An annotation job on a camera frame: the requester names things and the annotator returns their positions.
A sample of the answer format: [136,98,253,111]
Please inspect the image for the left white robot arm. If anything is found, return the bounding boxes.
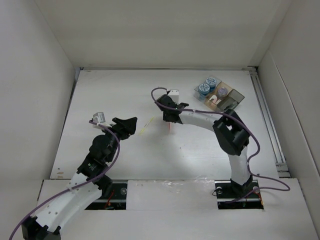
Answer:
[20,115,138,240]

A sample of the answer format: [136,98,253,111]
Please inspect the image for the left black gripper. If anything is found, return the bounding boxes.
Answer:
[100,117,137,162]

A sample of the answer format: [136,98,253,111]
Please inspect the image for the aluminium side rail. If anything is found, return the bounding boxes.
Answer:
[247,67,291,179]

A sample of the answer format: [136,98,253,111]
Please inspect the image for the purple cable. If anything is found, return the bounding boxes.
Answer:
[150,86,291,204]
[8,120,123,240]

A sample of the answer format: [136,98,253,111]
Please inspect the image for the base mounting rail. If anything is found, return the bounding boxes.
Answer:
[212,180,264,210]
[86,180,128,211]

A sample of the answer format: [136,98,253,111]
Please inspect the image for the three compartment plastic organizer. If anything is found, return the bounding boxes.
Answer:
[194,75,245,112]

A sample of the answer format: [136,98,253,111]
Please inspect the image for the orange pink highlighter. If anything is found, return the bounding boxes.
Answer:
[168,122,172,133]

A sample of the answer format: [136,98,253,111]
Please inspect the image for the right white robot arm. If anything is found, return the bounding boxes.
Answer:
[156,93,253,197]

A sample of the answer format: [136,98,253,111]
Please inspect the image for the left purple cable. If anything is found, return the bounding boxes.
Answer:
[8,120,123,240]

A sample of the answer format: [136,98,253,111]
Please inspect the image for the right base mounting rail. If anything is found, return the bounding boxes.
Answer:
[212,180,264,210]

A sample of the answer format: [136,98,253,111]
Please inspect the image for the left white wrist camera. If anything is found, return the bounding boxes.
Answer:
[92,112,106,127]

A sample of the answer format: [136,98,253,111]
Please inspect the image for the left base mounting rail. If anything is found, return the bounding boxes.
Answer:
[86,180,128,211]

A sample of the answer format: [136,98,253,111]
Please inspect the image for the blue tape roll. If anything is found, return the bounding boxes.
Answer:
[197,83,210,98]
[205,77,217,92]

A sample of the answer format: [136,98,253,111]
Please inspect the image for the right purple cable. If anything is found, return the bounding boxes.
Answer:
[150,86,291,204]

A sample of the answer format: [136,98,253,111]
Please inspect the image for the yellow highlighter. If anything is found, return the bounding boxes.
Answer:
[139,116,155,135]

